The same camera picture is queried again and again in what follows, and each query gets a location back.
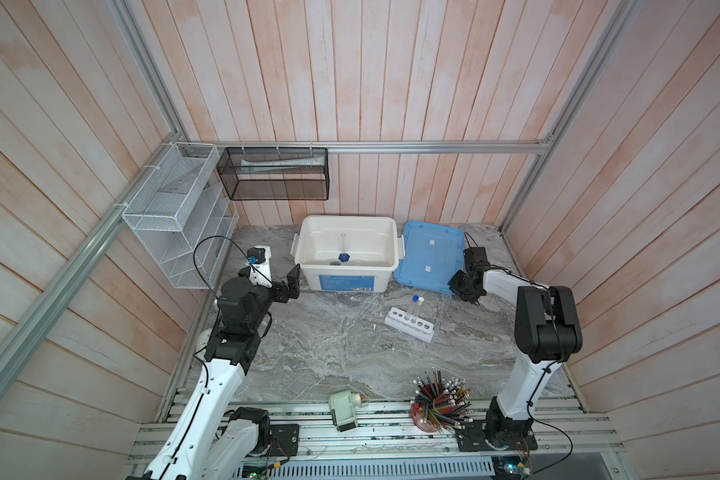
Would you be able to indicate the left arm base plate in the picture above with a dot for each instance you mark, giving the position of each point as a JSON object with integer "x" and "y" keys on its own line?
{"x": 282, "y": 440}

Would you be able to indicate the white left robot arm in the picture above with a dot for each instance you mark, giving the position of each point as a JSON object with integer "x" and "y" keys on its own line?
{"x": 209, "y": 441}

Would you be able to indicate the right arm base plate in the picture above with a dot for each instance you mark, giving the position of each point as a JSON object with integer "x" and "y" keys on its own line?
{"x": 484, "y": 436}

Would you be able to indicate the aluminium horizontal wall rail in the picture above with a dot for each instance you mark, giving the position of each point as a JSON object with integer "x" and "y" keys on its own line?
{"x": 402, "y": 147}

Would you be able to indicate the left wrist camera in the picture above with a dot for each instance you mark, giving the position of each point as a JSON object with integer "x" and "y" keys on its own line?
{"x": 258, "y": 258}

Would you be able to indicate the green white box device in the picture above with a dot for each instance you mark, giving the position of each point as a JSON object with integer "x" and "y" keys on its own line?
{"x": 343, "y": 407}

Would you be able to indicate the blue plastic bin lid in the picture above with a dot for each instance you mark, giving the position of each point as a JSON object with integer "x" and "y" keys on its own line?
{"x": 433, "y": 255}

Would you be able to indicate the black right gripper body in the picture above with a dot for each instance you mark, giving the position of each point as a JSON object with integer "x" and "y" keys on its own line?
{"x": 458, "y": 284}

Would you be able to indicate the white plastic storage bin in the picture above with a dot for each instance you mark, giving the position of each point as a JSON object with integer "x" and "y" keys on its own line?
{"x": 319, "y": 242}

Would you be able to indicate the black mesh wall shelf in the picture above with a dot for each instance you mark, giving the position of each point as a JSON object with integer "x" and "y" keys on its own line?
{"x": 275, "y": 173}

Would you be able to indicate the white wire wall rack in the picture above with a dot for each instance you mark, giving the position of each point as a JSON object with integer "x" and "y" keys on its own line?
{"x": 181, "y": 216}

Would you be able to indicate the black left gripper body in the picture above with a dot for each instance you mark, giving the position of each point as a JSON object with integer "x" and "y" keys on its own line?
{"x": 264, "y": 297}

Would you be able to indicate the cup of coloured pencils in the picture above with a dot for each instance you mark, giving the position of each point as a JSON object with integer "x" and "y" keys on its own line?
{"x": 440, "y": 405}

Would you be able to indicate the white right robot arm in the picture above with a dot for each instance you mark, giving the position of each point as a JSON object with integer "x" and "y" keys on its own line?
{"x": 547, "y": 332}

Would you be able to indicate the round white wall clock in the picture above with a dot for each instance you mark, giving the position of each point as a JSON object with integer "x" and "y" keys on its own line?
{"x": 203, "y": 339}

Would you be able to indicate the white test tube rack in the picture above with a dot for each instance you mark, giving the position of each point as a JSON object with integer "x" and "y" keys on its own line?
{"x": 410, "y": 324}

